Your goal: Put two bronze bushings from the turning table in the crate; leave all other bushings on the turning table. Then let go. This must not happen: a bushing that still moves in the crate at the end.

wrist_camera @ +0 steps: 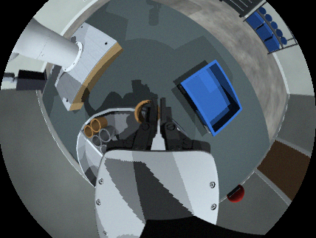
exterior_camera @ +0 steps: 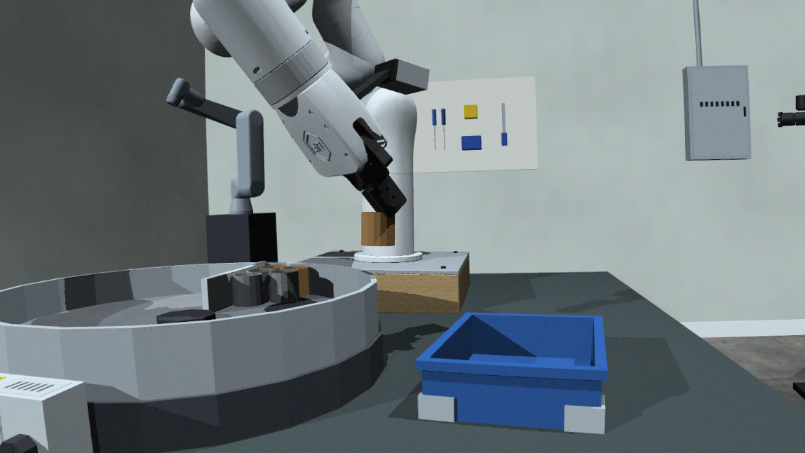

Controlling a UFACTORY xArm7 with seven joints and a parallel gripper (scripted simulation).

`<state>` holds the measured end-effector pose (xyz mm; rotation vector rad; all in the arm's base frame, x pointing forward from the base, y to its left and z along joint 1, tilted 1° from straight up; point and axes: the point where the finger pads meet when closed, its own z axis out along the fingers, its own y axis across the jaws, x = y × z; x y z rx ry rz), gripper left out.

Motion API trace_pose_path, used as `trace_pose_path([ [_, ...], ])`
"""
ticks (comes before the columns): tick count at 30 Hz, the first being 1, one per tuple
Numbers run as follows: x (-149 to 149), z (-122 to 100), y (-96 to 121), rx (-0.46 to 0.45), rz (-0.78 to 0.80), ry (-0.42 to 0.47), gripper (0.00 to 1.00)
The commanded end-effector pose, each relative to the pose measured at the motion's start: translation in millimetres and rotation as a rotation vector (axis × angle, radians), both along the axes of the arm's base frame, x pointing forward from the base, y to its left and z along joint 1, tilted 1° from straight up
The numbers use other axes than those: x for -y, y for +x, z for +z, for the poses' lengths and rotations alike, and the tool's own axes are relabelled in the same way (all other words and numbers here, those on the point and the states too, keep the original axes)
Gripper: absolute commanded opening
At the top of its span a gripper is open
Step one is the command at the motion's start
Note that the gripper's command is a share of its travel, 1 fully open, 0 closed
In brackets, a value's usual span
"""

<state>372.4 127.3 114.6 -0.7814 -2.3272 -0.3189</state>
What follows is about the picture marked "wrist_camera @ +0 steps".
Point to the blue open-top crate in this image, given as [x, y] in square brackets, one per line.
[212, 96]

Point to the bronze bushing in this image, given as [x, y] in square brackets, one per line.
[88, 131]
[138, 111]
[98, 123]

